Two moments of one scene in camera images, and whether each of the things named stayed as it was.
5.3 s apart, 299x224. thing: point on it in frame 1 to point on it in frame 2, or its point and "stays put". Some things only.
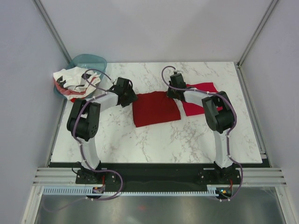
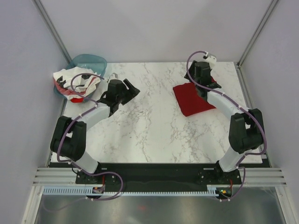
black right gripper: [169, 94] to [191, 71]
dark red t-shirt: [153, 108] to [190, 101]
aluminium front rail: [67, 176] stays put
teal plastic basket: [96, 62] stays put
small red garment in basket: [73, 100] stays put
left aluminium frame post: [48, 22] stays put
